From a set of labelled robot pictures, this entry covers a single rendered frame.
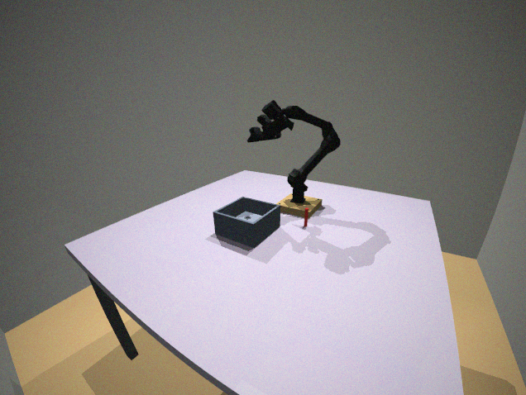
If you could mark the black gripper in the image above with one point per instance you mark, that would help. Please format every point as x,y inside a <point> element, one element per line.
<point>269,133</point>

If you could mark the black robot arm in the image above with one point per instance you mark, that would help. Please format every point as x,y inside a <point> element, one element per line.
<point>297,177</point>

